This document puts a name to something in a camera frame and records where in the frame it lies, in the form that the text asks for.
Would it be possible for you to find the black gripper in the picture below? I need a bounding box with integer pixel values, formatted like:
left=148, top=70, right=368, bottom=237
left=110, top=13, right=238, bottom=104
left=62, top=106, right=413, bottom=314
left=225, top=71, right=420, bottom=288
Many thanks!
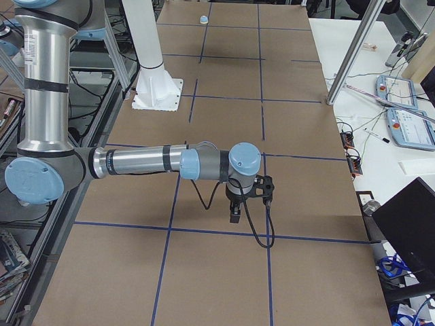
left=226, top=185, right=251, bottom=223

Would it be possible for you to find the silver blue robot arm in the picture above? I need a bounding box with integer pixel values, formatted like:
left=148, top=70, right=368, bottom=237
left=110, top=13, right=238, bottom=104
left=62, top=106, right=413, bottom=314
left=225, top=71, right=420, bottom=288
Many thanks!
left=5, top=1, right=273, bottom=223
left=1, top=20, right=24, bottom=57

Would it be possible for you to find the orange black circuit board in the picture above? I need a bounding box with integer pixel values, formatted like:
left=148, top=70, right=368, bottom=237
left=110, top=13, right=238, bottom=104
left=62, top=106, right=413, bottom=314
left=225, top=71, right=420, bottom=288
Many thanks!
left=340, top=131, right=354, bottom=149

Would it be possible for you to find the black white marker pen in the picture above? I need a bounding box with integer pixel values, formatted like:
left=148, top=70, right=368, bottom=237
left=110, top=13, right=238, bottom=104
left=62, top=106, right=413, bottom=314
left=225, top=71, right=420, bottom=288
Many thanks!
left=364, top=128, right=390, bottom=143

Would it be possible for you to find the black monitor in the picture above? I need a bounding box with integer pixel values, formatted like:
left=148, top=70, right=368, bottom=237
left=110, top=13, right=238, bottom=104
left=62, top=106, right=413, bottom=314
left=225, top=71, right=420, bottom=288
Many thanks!
left=372, top=177, right=434, bottom=283

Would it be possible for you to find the lower teach pendant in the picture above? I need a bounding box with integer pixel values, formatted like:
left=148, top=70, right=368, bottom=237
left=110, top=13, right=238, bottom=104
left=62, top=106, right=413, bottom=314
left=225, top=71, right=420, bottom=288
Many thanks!
left=387, top=108, right=434, bottom=151

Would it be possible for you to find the teach pendant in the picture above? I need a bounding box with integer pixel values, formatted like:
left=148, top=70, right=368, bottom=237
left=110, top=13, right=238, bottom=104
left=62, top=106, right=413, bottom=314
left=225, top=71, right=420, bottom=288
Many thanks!
left=387, top=108, right=434, bottom=151
left=376, top=75, right=418, bottom=110

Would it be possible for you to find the upper teach pendant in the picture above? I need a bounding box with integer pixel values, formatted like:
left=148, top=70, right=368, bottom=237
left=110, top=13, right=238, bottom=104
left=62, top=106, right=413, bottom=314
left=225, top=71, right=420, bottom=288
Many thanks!
left=376, top=75, right=418, bottom=110

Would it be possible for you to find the stack of magazines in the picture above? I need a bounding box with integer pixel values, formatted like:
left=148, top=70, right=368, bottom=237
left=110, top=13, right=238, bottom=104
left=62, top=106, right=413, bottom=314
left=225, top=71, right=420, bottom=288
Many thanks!
left=1, top=229, right=30, bottom=304

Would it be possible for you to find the grey handheld device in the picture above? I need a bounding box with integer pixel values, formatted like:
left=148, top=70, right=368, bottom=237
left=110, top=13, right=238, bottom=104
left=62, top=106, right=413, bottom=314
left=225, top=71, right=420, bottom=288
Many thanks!
left=385, top=31, right=428, bottom=67

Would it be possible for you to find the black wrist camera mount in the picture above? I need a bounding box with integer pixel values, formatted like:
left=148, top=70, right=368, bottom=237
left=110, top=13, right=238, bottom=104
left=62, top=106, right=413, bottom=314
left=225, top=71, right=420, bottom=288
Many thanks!
left=252, top=175, right=275, bottom=206

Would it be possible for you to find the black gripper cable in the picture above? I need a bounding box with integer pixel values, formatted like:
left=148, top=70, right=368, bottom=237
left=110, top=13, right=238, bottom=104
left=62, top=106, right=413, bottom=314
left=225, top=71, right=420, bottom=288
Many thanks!
left=190, top=179, right=275, bottom=249

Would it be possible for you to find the white pedestal column base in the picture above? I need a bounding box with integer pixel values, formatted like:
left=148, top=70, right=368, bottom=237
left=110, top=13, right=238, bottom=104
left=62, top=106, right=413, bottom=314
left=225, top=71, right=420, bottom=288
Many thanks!
left=121, top=0, right=184, bottom=113

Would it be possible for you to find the blue coiled cable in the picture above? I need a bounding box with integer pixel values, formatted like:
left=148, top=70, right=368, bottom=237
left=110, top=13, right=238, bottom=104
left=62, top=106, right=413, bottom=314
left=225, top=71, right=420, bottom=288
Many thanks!
left=379, top=254, right=414, bottom=280

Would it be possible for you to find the aluminium frame post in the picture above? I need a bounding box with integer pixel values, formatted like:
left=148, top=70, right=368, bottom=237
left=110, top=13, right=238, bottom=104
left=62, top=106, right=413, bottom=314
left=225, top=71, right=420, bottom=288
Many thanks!
left=326, top=0, right=401, bottom=105

